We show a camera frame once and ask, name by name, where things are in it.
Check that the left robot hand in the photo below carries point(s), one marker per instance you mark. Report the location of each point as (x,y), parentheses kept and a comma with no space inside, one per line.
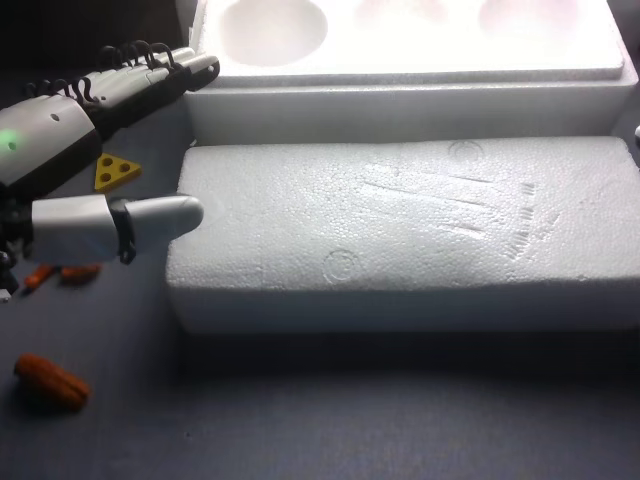
(638,133)

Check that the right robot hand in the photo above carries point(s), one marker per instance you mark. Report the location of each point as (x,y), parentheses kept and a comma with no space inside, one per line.
(45,135)

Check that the white styrofoam lid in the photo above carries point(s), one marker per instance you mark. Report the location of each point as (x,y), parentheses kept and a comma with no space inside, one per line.
(375,225)

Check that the white styrofoam tray with wells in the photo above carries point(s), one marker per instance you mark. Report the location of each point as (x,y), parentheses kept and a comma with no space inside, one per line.
(400,107)

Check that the yellow triangle block with holes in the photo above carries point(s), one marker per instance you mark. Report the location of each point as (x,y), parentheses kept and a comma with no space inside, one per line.
(116,179)

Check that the small orange toy piece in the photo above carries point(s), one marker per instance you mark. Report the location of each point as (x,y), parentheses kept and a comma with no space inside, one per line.
(80,274)
(40,276)

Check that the large ridged orange toy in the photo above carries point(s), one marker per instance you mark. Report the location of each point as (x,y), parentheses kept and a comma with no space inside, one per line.
(50,382)

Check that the grey table cloth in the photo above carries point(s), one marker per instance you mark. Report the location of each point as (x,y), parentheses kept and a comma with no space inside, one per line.
(300,410)

